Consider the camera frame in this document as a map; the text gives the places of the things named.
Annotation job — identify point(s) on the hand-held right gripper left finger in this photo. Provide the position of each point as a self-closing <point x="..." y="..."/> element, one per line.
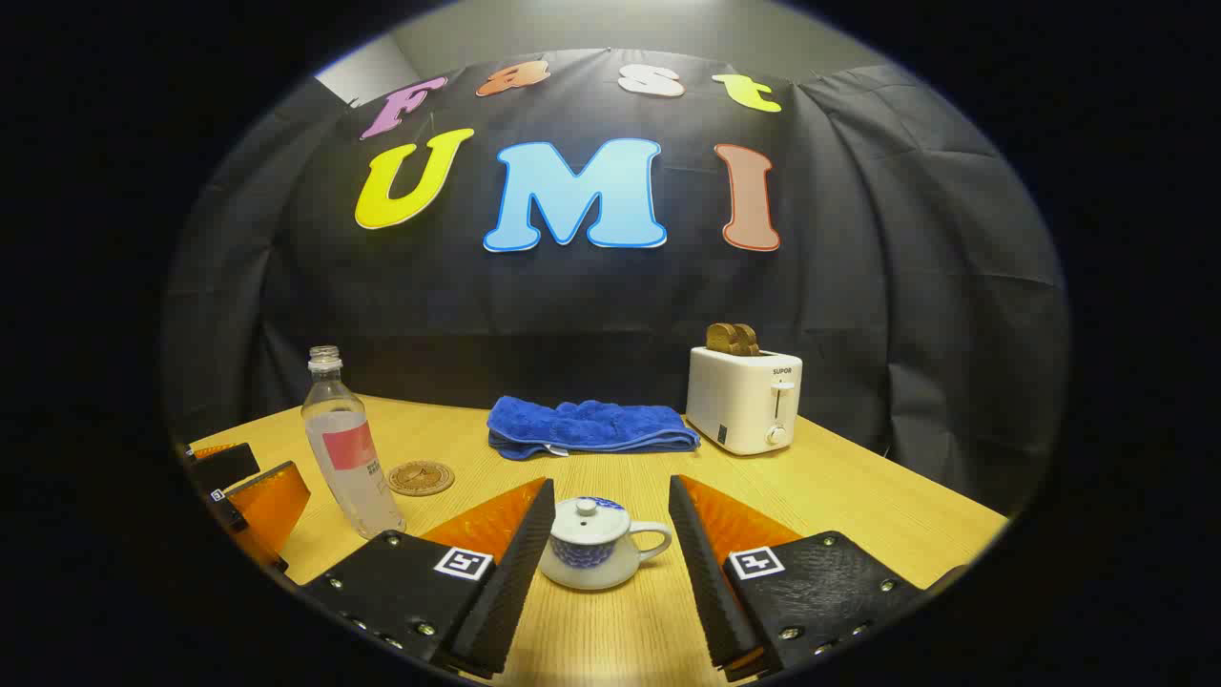
<point x="520" y="572"/>

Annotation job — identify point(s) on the white toaster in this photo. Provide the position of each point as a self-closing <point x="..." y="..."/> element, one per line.
<point x="739" y="401"/>

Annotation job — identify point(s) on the round brown coaster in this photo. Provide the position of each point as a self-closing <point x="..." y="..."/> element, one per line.
<point x="421" y="477"/>

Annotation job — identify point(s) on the folded blue towel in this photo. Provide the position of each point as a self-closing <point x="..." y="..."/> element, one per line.
<point x="591" y="427"/>

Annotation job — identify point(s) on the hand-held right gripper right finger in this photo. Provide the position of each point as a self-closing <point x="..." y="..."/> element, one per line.
<point x="701" y="572"/>

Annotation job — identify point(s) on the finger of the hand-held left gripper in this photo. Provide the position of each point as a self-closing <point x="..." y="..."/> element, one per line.
<point x="224" y="466"/>
<point x="267" y="506"/>

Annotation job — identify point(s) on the clear plastic water bottle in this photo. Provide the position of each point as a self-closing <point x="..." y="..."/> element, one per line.
<point x="348" y="448"/>

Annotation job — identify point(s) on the black backdrop cloth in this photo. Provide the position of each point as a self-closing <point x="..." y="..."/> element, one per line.
<point x="858" y="286"/>

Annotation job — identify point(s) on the white blue teacup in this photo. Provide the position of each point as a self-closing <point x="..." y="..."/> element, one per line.
<point x="587" y="563"/>

